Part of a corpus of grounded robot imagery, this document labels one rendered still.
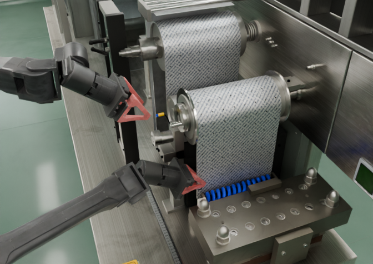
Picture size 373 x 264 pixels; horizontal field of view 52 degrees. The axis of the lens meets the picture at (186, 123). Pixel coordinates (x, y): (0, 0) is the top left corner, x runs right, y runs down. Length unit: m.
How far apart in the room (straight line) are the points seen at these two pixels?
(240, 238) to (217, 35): 0.56
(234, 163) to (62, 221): 0.49
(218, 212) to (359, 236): 1.54
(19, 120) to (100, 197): 2.68
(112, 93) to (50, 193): 1.91
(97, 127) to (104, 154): 0.18
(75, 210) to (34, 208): 1.84
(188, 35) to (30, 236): 0.66
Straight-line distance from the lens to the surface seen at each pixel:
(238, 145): 1.02
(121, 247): 1.13
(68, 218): 0.78
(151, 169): 0.93
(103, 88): 0.81
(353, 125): 0.96
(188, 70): 1.12
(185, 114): 0.93
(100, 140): 1.50
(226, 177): 1.07
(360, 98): 0.93
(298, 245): 1.05
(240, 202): 1.05
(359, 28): 0.95
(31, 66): 0.80
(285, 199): 1.08
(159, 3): 1.12
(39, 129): 3.29
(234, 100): 0.95
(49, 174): 2.82
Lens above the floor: 1.79
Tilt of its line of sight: 35 degrees down
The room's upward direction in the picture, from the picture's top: 1 degrees counter-clockwise
